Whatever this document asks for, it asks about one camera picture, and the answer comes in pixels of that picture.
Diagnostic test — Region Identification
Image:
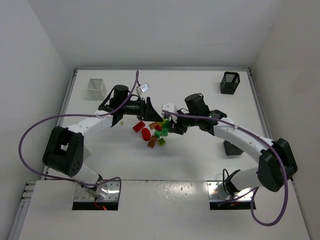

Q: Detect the white slotted container near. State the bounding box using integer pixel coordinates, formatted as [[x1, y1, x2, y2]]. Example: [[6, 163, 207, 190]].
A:
[[83, 146, 91, 162]]

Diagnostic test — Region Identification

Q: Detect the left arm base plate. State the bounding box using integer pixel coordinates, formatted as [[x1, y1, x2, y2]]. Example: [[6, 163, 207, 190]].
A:
[[74, 179, 122, 203]]

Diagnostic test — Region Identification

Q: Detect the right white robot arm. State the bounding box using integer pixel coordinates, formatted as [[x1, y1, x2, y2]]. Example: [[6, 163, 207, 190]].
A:
[[162, 93, 298, 197]]

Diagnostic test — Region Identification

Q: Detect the black slotted container near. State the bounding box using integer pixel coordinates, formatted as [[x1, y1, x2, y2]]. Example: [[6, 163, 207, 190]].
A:
[[223, 140, 244, 156]]

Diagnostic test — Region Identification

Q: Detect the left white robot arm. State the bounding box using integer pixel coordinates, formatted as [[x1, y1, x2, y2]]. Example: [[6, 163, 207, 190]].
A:
[[42, 84, 162, 189]]

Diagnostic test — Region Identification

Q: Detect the white front platform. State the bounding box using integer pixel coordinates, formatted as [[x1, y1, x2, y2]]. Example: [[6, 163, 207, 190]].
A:
[[19, 180, 309, 240]]

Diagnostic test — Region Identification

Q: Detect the white slotted container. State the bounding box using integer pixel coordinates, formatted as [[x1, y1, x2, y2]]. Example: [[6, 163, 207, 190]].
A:
[[87, 78, 107, 101], [83, 146, 91, 162]]

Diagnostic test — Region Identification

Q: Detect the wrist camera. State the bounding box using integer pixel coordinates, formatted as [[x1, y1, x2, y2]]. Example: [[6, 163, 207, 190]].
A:
[[136, 83, 150, 98], [161, 103, 177, 119]]

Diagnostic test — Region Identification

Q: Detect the black base cable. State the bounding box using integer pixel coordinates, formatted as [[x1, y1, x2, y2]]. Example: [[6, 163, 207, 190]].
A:
[[222, 167, 237, 188]]

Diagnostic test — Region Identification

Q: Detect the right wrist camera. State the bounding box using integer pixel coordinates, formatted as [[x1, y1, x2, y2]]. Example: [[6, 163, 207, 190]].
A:
[[161, 103, 177, 119]]

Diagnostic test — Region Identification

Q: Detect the black slotted container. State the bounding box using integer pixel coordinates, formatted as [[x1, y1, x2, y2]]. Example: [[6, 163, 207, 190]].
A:
[[223, 140, 244, 156], [220, 71, 240, 95]]

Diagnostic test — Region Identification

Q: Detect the orange lego brick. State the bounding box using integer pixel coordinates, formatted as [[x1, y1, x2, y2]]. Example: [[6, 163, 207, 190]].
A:
[[147, 136, 158, 149], [149, 122, 159, 130]]

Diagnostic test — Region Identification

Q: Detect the black slotted container far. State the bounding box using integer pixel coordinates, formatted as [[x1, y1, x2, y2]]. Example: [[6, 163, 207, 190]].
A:
[[220, 71, 240, 95]]

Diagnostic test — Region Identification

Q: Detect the lime square lego brick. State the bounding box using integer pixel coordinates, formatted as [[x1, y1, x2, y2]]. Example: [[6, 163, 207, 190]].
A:
[[157, 138, 166, 146]]

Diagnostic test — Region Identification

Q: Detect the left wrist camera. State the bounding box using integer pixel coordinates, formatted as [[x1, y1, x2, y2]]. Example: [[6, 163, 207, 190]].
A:
[[136, 83, 150, 98]]

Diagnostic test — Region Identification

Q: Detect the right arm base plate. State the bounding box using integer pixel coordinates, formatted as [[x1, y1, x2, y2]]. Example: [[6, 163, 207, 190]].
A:
[[207, 181, 254, 203]]

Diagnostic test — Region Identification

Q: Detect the white slotted container far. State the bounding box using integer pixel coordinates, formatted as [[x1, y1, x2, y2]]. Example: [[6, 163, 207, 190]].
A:
[[87, 78, 107, 101]]

